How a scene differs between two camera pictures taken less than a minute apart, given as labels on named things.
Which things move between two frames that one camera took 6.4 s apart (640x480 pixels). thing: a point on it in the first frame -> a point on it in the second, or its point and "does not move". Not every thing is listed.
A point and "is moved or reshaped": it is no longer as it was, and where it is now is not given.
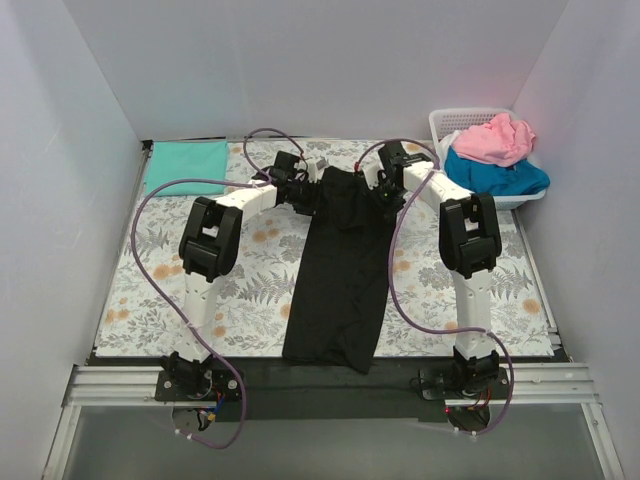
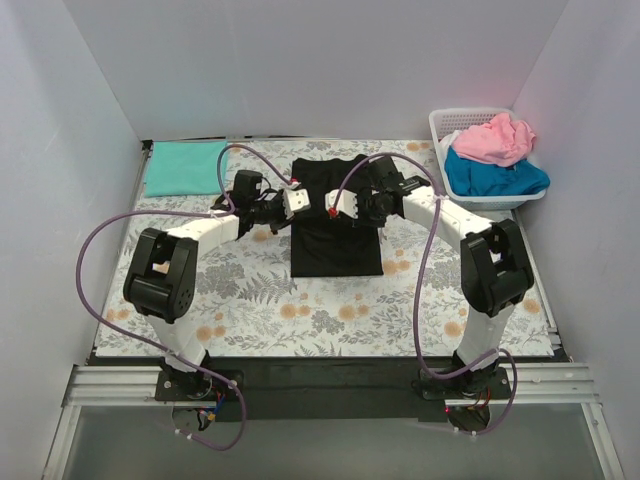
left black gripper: [306, 198] -> [279, 211]
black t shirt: [343, 278] is moved or reshaped
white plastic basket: [445, 121] does not move
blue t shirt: [484, 176] does not move
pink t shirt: [502, 141] does not move
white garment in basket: [444, 145] does not move
